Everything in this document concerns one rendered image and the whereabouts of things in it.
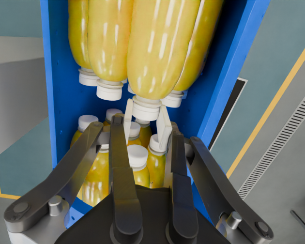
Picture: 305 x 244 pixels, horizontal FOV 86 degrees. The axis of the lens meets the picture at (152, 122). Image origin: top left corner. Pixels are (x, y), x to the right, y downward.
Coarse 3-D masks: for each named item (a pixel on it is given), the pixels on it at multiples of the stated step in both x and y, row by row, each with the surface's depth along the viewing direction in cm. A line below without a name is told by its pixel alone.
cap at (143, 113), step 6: (138, 108) 21; (144, 108) 21; (150, 108) 21; (156, 108) 22; (132, 114) 22; (138, 114) 21; (144, 114) 21; (150, 114) 21; (156, 114) 22; (144, 120) 22; (150, 120) 22
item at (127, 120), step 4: (128, 100) 22; (132, 100) 22; (128, 104) 20; (132, 104) 21; (128, 108) 19; (132, 108) 20; (128, 112) 18; (124, 116) 17; (128, 116) 17; (124, 120) 16; (128, 120) 16; (124, 124) 16; (128, 124) 16; (124, 128) 17; (128, 128) 17; (124, 132) 17; (128, 132) 17; (128, 136) 17
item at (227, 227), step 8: (224, 216) 10; (232, 216) 9; (240, 216) 9; (224, 224) 9; (232, 224) 9; (224, 232) 9; (232, 232) 9; (240, 232) 9; (232, 240) 9; (240, 240) 9; (248, 240) 9
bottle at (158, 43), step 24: (144, 0) 16; (168, 0) 15; (192, 0) 16; (144, 24) 16; (168, 24) 16; (192, 24) 17; (144, 48) 17; (168, 48) 17; (144, 72) 18; (168, 72) 18; (144, 96) 20
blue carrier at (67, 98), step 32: (64, 0) 24; (256, 0) 15; (64, 32) 26; (224, 32) 29; (256, 32) 18; (64, 64) 28; (224, 64) 17; (64, 96) 30; (96, 96) 39; (128, 96) 43; (192, 96) 37; (224, 96) 20; (64, 128) 32; (192, 128) 37
